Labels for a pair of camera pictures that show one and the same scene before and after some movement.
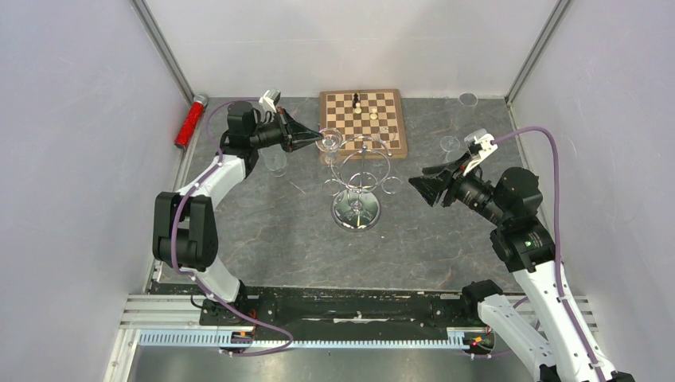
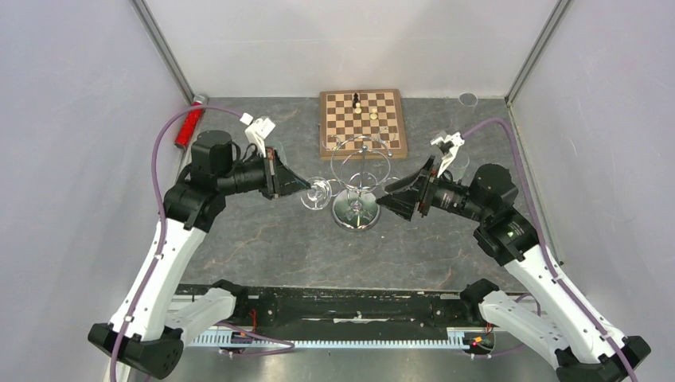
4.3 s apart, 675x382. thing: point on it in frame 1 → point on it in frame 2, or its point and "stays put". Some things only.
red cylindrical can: x=189 y=124 stays put
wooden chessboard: x=371 y=122 stays put
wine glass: x=466 y=104 stays put
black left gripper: x=288 y=127 → x=289 y=182
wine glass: x=331 y=142 → x=318 y=196
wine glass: x=274 y=158 stays put
